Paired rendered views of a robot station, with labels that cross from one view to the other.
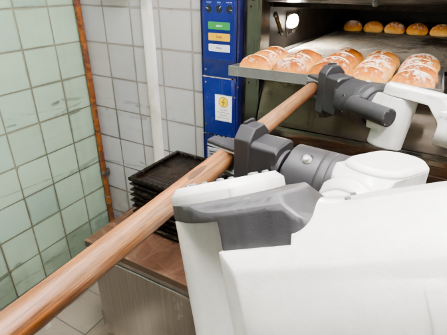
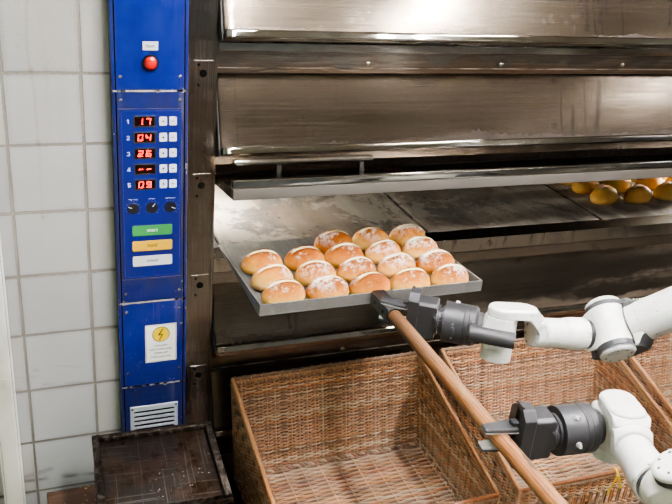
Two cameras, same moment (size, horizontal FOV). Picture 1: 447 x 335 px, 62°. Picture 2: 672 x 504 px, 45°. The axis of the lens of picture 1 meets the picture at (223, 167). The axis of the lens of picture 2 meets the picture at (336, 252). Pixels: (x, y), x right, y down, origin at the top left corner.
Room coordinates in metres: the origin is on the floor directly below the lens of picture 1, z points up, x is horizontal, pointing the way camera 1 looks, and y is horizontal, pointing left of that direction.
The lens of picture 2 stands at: (0.05, 1.10, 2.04)
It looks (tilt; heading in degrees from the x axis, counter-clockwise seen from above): 25 degrees down; 307
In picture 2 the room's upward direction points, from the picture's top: 5 degrees clockwise
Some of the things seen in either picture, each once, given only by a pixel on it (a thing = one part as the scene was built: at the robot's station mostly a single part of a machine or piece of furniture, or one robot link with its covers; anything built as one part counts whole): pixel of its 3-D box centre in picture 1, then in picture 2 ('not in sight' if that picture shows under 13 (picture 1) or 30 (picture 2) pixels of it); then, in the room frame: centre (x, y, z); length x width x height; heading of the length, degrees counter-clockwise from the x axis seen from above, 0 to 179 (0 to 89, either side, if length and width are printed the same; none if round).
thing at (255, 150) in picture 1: (280, 173); (545, 432); (0.45, -0.08, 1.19); 0.12 x 0.10 x 0.13; 54
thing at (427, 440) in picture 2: not in sight; (358, 457); (0.97, -0.28, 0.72); 0.56 x 0.49 x 0.28; 61
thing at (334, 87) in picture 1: (344, 96); (435, 318); (0.81, -0.27, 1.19); 0.12 x 0.10 x 0.13; 26
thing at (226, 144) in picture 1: (227, 141); (500, 425); (0.51, -0.01, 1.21); 0.06 x 0.03 x 0.02; 54
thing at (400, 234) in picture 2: (421, 63); (407, 233); (1.10, -0.57, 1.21); 0.10 x 0.07 x 0.06; 57
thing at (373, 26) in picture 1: (374, 26); not in sight; (2.07, -0.78, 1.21); 0.10 x 0.07 x 0.05; 64
